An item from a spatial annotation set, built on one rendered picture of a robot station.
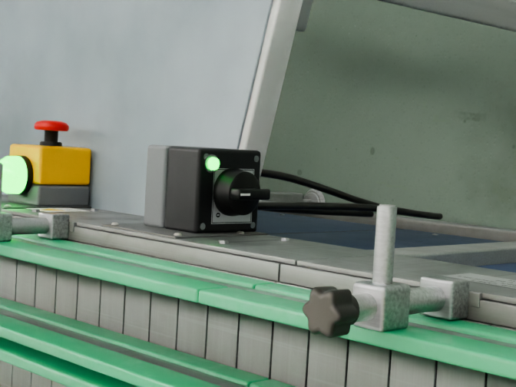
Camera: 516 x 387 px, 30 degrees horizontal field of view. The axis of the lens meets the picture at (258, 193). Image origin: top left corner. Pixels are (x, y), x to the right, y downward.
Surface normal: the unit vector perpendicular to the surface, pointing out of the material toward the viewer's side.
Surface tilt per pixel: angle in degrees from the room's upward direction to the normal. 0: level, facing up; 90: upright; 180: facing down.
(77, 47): 0
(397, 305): 90
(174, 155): 0
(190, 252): 0
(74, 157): 90
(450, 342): 90
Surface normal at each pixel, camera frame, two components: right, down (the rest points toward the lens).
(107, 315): -0.71, 0.00
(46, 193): 0.70, 0.07
